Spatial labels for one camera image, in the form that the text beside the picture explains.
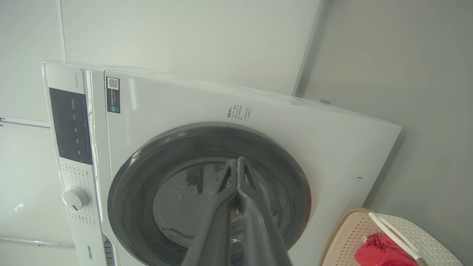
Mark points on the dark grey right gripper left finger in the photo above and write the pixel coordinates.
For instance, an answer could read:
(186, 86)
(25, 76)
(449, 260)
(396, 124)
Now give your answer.
(214, 229)

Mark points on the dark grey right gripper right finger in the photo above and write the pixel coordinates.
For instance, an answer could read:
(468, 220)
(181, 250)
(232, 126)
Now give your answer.
(258, 229)

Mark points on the white perforated plastic laundry basket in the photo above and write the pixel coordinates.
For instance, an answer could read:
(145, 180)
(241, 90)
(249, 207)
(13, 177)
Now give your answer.
(347, 236)

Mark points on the round dark washing machine door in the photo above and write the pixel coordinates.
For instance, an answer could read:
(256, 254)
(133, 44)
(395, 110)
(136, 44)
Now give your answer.
(147, 177)

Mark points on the white front-load washing machine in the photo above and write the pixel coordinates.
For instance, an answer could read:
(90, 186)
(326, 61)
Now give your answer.
(221, 107)

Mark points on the red and white sports garment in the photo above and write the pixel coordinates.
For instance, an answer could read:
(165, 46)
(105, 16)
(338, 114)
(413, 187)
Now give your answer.
(380, 253)

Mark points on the round white filter cover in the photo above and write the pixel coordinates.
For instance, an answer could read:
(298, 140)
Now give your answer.
(366, 162)

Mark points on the white washing machine dial knob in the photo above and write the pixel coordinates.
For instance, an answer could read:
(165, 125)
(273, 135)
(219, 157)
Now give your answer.
(75, 198)

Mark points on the dark QR code sticker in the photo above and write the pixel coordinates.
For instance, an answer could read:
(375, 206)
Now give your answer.
(113, 96)

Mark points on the black washing machine display panel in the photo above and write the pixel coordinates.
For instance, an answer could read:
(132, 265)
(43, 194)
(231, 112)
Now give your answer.
(70, 125)

